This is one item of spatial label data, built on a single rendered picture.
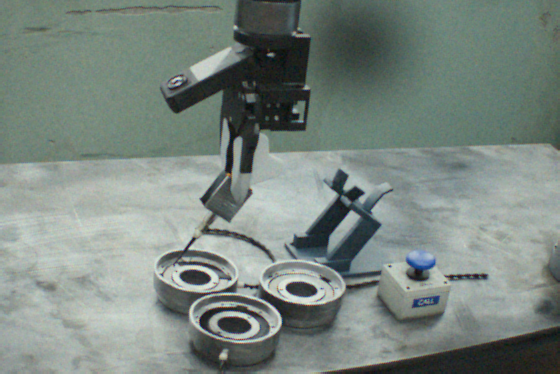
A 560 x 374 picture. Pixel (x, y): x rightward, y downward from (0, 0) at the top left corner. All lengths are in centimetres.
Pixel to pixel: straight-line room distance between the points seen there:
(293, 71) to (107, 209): 40
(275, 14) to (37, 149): 177
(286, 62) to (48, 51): 161
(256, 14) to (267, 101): 11
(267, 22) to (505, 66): 223
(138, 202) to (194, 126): 144
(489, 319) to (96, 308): 51
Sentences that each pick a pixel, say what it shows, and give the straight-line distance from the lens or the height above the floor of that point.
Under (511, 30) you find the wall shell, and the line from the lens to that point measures 320.
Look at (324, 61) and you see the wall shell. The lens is 289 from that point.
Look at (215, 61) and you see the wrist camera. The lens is 110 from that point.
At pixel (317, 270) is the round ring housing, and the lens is 121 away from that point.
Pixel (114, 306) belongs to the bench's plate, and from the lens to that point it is 115.
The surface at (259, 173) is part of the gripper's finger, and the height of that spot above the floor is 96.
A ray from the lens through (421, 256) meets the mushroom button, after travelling 119.
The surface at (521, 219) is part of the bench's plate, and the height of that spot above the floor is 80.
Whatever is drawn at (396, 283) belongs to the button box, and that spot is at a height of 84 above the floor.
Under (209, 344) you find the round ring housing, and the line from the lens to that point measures 105.
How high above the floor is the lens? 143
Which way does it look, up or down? 24 degrees down
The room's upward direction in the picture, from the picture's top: 7 degrees clockwise
